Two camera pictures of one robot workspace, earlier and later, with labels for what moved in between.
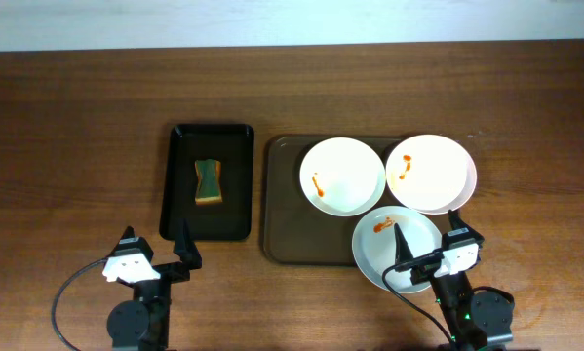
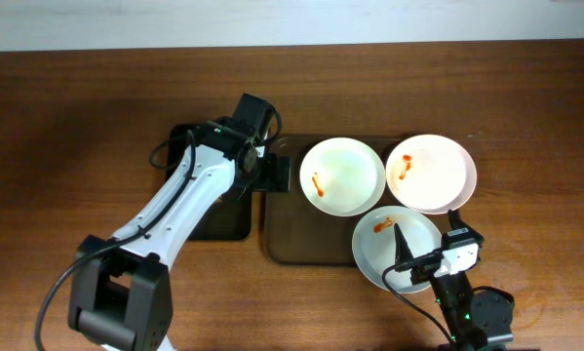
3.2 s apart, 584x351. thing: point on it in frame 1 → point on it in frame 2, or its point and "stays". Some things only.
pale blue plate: [373, 244] stays
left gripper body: [165, 269] → [277, 174]
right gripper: [426, 263] stays
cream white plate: [342, 176] stays
